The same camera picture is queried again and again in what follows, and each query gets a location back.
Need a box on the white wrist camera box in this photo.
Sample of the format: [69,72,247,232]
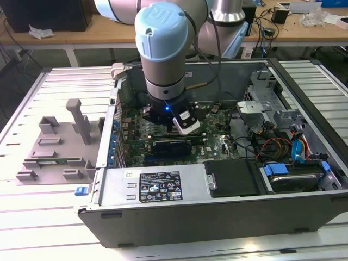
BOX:
[172,110,202,136]

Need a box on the green motherboard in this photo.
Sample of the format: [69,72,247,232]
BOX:
[119,102,237,168]

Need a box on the open grey PC case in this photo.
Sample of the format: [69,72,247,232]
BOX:
[77,57,348,250]

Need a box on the crumpled white paper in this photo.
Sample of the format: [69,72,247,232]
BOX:
[28,24,54,40]

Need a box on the black plastic shroud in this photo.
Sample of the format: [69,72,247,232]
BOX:
[203,159,263,198]

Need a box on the black round chassis speaker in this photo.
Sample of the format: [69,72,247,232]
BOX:
[135,91,149,107]

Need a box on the hard disk in blue carrier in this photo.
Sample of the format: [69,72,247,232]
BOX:
[260,160,331,194]

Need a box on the grey flat box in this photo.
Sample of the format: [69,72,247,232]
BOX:
[288,2,323,14]

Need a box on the silver power supply unit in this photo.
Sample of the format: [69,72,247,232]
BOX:
[97,164,218,206]

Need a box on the slim black tower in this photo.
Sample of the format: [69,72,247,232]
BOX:
[244,5,258,38]

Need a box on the black RAM slot bank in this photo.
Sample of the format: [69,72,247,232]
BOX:
[149,129,206,145]

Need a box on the wooden desk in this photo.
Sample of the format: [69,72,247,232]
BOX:
[0,0,348,51]

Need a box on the grey parts rack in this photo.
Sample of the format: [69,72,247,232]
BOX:
[15,98,105,186]

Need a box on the green RAM stick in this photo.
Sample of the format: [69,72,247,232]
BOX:
[36,158,69,166]

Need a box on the silver metal drive cage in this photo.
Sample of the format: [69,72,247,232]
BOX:
[235,69,307,136]

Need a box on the blue box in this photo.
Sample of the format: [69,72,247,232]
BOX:
[322,0,348,8]

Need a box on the small black box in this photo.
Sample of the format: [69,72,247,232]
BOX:
[271,8,288,24]

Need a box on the blue flat wire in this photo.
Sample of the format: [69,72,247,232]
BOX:
[291,136,307,164]

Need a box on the red yellow wire bundle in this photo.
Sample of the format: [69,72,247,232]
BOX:
[260,137,292,159]

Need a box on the black camera cable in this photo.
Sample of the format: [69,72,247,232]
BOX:
[184,10,222,91]

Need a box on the black graphics card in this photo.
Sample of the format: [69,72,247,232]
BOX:
[151,138,192,157]

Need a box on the clear plastic bag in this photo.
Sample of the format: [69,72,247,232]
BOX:
[300,8,326,28]

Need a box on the black office chair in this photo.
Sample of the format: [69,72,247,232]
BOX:
[315,46,348,82]

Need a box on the large black computer tower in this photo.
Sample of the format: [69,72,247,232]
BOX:
[1,0,93,33]

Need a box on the white flat box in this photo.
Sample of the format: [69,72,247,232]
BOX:
[323,15,348,29]

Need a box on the grey case release latch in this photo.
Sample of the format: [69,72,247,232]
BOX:
[110,62,128,81]

